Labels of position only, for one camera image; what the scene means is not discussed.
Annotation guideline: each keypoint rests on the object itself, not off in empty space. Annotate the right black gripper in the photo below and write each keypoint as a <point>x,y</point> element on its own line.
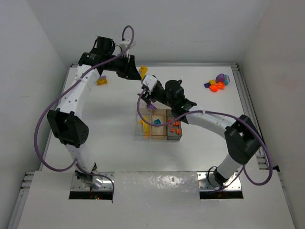
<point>147,91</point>

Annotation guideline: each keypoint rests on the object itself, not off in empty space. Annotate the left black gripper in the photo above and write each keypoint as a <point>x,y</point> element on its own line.
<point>128,66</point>

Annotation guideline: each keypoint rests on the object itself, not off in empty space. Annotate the orange-yellow lego brick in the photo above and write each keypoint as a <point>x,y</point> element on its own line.
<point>142,71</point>

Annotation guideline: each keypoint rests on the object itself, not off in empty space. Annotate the dark purple lego brick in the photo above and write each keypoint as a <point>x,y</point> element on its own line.
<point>151,106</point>

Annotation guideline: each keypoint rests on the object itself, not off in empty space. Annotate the yellow black striped lego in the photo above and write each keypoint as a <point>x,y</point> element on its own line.
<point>101,81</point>

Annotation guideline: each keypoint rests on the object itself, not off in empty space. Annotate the small teal lego brick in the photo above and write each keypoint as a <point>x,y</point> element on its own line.
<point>157,122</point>

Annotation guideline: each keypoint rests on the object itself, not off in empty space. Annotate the long yellow lego plate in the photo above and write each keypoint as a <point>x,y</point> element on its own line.
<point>145,126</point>

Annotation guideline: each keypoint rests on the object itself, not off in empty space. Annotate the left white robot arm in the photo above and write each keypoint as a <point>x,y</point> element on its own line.
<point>65,120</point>

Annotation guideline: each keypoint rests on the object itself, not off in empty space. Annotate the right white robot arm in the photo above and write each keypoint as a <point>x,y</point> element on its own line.
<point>242,138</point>

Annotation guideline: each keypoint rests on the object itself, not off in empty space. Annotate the clear long container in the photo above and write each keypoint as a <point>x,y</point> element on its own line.
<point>143,102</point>

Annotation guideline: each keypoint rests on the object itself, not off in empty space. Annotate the purple flat lego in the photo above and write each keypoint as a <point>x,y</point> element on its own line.
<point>206,85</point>

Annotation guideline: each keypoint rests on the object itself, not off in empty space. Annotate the grey small container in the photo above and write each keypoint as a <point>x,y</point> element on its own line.
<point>172,135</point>

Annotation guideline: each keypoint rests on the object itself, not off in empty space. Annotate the amber small container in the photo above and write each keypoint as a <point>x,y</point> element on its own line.
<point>158,133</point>

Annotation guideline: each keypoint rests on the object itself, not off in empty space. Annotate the lower orange funnel lego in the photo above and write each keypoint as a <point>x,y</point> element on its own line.
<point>214,87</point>

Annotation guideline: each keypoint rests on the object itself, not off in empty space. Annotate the orange funnel lego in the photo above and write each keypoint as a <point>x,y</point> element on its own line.
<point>214,87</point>
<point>220,85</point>

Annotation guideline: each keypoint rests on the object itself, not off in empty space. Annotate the yellow lego brick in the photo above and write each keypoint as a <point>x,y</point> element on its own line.
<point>211,82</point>

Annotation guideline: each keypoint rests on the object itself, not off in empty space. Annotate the clear small container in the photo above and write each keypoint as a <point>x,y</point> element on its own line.
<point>139,134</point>

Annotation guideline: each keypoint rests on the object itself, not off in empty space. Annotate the upper orange funnel lego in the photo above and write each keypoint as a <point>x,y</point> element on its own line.
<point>220,85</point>

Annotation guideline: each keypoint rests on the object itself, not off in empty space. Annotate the teal grey lego cylinder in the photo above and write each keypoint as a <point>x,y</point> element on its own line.
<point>226,79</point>

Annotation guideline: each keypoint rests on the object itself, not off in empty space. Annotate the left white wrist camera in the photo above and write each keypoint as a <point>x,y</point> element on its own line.
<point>126,43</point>

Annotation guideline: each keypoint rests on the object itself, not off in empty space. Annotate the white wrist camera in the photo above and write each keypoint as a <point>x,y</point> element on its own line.
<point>126,43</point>
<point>149,83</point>

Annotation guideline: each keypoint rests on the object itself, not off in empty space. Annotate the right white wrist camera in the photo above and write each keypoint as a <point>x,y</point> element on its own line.
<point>149,83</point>

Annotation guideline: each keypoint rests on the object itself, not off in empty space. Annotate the right aluminium rail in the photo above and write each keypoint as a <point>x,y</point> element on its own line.
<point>248,108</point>

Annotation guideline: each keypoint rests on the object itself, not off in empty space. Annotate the aluminium rail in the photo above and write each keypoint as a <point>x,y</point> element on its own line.
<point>21,200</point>
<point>248,108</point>

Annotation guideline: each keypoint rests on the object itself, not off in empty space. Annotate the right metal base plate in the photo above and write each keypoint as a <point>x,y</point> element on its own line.
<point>207,182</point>

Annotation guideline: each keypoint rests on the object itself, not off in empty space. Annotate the metal base plate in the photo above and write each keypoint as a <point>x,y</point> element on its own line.
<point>101,183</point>
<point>207,182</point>

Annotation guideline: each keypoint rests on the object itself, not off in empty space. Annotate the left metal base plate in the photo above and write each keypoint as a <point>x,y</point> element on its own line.
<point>101,183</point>

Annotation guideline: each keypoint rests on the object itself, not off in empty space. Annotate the left aluminium rail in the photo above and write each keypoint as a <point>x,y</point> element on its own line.
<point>21,200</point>

